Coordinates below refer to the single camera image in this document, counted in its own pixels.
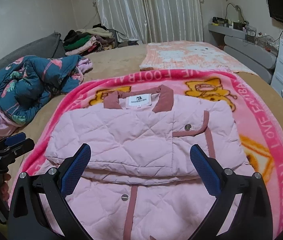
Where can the pink quilted jacket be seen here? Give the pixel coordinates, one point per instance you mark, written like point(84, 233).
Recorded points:
point(131, 135)

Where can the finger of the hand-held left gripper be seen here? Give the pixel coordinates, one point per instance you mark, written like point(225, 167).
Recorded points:
point(24, 148)
point(15, 139)

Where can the white striped curtains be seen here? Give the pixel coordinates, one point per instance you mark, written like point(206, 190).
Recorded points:
point(151, 10)

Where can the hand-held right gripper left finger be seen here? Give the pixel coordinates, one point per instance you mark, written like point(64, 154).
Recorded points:
point(75, 170)

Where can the bed with tan sheet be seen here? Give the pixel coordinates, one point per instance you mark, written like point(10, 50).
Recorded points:
point(121, 55)

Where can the gooseneck lamp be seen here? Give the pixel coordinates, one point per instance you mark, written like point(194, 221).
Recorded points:
point(240, 11)

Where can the teal floral duvet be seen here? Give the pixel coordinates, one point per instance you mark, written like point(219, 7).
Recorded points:
point(26, 85)

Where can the grey pillow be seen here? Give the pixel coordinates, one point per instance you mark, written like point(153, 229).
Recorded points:
point(26, 52)

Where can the grey wall shelf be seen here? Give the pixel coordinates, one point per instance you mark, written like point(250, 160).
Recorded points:
point(244, 47)

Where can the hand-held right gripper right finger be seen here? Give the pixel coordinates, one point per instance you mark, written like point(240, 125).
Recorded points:
point(205, 170)

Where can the pink and white blanket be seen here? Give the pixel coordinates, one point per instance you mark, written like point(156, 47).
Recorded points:
point(194, 55)

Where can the pile of folded clothes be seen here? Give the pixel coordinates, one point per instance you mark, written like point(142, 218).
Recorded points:
point(86, 40)

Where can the pink printed blanket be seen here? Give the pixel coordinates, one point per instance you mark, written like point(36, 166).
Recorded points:
point(256, 120)

